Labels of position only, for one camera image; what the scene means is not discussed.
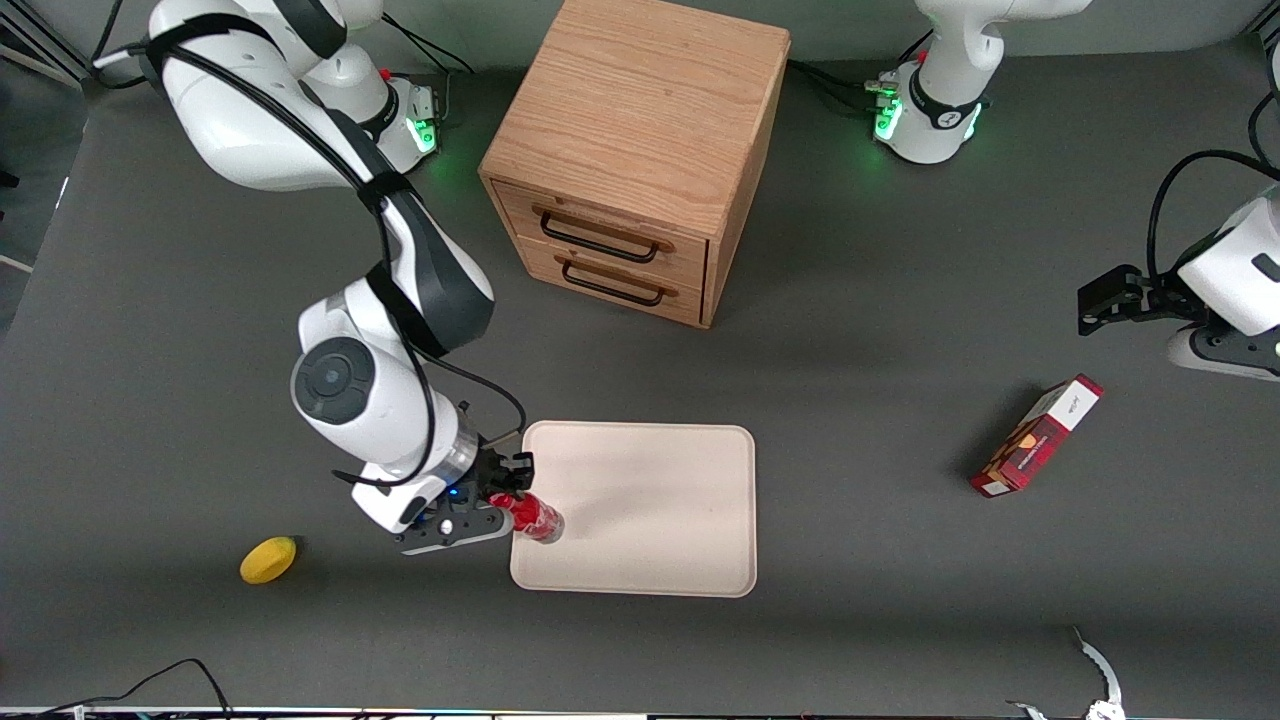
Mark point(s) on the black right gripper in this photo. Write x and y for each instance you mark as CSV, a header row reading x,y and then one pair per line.
x,y
494,472

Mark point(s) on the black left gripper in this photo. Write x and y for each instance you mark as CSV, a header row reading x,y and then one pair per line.
x,y
1150,298

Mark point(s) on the red coke bottle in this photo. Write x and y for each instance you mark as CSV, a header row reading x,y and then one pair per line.
x,y
537,520

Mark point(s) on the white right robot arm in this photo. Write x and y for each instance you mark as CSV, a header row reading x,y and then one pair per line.
x,y
350,400

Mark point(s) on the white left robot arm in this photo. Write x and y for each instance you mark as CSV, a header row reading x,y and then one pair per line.
x,y
950,90

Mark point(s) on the beige plastic tray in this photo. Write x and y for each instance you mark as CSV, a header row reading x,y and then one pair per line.
x,y
650,510

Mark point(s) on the red white snack box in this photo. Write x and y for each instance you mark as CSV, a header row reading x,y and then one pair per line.
x,y
1035,440

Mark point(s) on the wooden drawer front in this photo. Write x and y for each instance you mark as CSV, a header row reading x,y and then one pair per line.
x,y
690,262
685,305

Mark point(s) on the yellow lemon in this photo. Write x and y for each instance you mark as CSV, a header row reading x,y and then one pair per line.
x,y
268,560

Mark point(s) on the white curved plastic piece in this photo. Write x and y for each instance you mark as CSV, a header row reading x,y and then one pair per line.
x,y
1100,665

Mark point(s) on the wooden drawer cabinet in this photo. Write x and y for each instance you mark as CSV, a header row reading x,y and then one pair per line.
x,y
640,100

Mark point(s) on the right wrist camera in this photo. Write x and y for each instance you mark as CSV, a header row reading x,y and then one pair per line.
x,y
455,528

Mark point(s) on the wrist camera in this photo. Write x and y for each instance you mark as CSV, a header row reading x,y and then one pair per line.
x,y
1220,352
455,528

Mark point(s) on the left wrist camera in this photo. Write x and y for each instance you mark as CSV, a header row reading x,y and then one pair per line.
x,y
1220,352

